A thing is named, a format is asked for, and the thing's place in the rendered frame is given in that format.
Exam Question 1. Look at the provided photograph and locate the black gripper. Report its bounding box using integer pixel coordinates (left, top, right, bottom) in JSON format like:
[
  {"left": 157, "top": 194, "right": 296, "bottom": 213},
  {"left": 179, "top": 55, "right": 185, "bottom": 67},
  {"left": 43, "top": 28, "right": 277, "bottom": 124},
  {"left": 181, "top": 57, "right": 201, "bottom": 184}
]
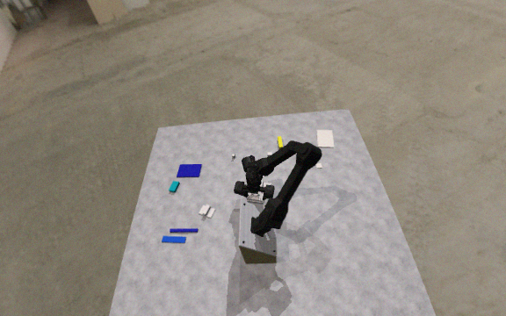
[{"left": 234, "top": 181, "right": 275, "bottom": 200}]

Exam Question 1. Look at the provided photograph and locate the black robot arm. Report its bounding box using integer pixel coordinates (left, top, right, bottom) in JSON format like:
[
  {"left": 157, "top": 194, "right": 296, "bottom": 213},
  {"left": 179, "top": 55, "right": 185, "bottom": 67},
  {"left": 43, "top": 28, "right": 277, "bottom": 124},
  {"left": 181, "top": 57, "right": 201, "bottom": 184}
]
[{"left": 242, "top": 140, "right": 322, "bottom": 237}]

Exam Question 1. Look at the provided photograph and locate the small teal block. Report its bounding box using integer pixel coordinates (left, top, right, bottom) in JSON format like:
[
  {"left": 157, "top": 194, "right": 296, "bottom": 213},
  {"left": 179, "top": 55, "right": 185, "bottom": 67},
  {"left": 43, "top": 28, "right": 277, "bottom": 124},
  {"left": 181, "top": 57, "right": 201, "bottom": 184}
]
[{"left": 169, "top": 182, "right": 180, "bottom": 192}]

